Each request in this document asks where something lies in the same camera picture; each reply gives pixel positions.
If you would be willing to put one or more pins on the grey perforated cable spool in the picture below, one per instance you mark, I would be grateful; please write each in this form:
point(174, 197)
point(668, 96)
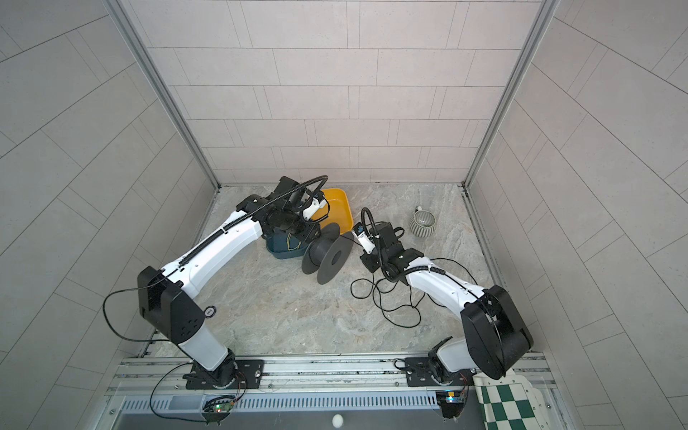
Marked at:
point(326, 255)

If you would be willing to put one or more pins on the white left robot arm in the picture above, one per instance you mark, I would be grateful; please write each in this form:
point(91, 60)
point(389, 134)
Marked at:
point(168, 294)

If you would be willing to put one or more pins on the green white checkered cloth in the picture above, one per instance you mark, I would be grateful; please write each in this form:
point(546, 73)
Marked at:
point(511, 402)

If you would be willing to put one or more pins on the yellow plastic bin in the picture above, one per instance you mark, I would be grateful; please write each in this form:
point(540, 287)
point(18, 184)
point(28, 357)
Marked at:
point(338, 211)

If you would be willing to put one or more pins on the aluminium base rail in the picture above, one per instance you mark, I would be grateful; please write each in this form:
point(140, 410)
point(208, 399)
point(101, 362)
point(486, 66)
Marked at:
point(327, 384)

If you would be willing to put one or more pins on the teal plastic bin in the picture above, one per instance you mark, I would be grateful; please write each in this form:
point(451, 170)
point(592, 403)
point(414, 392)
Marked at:
point(284, 246)

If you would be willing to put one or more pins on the small white ball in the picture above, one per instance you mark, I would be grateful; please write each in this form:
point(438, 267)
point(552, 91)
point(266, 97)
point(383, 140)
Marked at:
point(337, 421)

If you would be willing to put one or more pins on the aluminium corner profile right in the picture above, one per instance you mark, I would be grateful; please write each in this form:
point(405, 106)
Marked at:
point(543, 18)

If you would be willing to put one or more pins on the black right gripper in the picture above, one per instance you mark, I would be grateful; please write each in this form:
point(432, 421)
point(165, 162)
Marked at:
point(366, 260)

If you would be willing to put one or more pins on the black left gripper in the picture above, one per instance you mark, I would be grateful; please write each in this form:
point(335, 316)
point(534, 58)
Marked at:
point(310, 233)

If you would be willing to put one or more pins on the striped ceramic mug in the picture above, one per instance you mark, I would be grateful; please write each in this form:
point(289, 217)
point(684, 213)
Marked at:
point(422, 223)

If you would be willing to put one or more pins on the aluminium corner profile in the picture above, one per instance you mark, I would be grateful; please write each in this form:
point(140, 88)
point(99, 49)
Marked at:
point(126, 28)
point(543, 18)

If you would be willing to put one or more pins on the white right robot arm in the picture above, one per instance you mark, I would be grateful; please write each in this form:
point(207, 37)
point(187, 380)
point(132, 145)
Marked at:
point(495, 336)

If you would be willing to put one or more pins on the aluminium corner profile left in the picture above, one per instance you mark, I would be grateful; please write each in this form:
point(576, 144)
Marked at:
point(126, 28)

